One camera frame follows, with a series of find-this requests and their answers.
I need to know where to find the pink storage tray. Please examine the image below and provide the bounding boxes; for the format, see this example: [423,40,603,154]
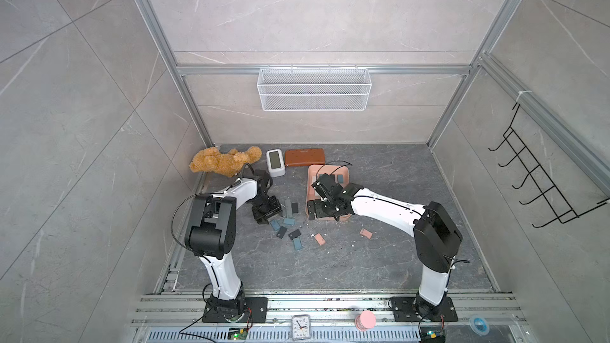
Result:
[306,163,352,222]

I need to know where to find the black eraser pile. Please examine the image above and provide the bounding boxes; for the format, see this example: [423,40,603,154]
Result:
[288,230,301,240]
[276,226,287,239]

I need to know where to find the pink eraser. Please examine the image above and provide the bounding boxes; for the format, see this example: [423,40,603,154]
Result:
[360,229,373,239]
[314,233,326,245]

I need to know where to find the teal eraser pile bottom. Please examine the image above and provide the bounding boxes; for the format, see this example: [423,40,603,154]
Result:
[292,238,303,251]

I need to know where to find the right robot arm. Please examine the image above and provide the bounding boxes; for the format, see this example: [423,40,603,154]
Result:
[307,171,463,322]

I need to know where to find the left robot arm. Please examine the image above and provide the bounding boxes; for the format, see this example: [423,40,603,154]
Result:
[180,163,282,322]

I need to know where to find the white digital clock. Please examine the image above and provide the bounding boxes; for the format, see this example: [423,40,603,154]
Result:
[266,149,286,178]

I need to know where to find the brown teddy bear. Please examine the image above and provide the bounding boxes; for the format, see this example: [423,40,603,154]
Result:
[189,146,262,177]

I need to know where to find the brown leather case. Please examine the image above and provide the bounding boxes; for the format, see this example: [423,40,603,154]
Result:
[284,148,326,167]

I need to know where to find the pink round cap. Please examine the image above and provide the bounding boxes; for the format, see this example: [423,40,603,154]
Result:
[354,311,376,332]

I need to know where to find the small analog clock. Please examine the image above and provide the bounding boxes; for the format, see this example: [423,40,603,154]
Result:
[291,314,312,341]

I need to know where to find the blue tape roll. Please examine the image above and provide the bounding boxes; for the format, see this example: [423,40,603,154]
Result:
[470,315,490,336]

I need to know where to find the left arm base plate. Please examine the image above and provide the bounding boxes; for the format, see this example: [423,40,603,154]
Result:
[202,297,268,323]

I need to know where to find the white wire mesh basket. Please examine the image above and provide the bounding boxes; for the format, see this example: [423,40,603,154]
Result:
[257,68,373,112]

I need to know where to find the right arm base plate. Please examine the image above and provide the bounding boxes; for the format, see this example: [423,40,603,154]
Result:
[389,295,458,322]

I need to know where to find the black wire hook rack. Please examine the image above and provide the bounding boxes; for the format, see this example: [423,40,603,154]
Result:
[488,104,609,229]

